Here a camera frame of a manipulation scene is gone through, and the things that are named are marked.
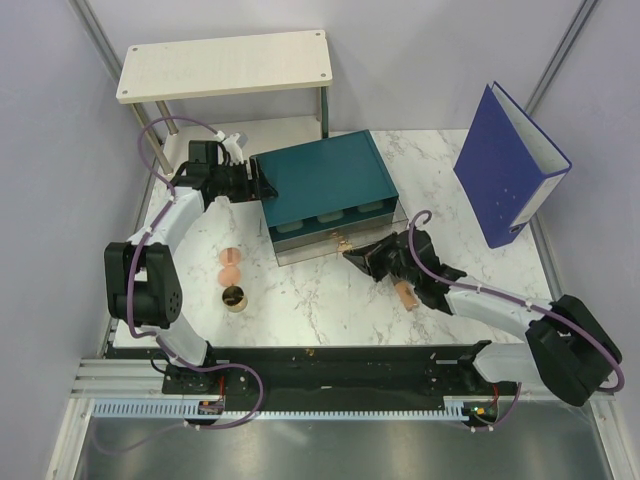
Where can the pink round compact upper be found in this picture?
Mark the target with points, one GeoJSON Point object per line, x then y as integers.
{"type": "Point", "coordinates": [230, 256]}

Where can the blue lever arch binder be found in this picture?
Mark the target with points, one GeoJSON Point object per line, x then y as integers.
{"type": "Point", "coordinates": [508, 167]}

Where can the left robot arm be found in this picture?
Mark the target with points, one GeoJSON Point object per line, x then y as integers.
{"type": "Point", "coordinates": [142, 284]}

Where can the pink round compact lower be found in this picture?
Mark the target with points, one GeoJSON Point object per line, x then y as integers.
{"type": "Point", "coordinates": [229, 276]}

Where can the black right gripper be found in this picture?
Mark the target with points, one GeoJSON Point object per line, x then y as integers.
{"type": "Point", "coordinates": [369, 258]}

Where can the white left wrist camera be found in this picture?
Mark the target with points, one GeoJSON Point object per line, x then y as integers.
{"type": "Point", "coordinates": [231, 147]}

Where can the aluminium frame rail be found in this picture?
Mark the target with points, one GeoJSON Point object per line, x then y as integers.
{"type": "Point", "coordinates": [106, 378]}

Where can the teal drawer organizer box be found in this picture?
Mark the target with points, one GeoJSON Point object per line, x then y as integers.
{"type": "Point", "coordinates": [340, 183]}

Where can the pink round compact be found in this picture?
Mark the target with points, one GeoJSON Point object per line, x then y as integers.
{"type": "Point", "coordinates": [229, 276]}
{"type": "Point", "coordinates": [230, 256]}

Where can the peach lip gloss tube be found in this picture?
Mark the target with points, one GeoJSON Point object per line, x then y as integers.
{"type": "Point", "coordinates": [406, 295]}

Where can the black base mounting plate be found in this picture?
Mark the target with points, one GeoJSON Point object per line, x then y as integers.
{"type": "Point", "coordinates": [374, 376]}

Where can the white wooden shelf table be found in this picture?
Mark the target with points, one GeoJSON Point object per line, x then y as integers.
{"type": "Point", "coordinates": [181, 70]}

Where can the gold round jar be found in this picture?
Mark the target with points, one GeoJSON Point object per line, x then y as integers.
{"type": "Point", "coordinates": [234, 299]}

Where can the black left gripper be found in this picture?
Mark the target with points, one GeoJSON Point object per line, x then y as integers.
{"type": "Point", "coordinates": [256, 189]}

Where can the light blue cable duct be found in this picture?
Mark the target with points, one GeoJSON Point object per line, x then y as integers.
{"type": "Point", "coordinates": [201, 410]}

